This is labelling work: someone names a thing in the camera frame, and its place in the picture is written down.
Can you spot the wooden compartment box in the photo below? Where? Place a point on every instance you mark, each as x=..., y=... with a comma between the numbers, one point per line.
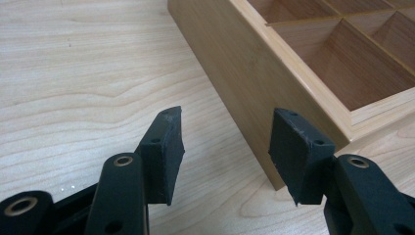
x=248, y=65

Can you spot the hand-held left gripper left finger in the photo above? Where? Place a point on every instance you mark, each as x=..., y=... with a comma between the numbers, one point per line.
x=161, y=156

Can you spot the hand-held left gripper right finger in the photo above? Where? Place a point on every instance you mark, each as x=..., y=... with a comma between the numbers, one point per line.
x=298, y=156

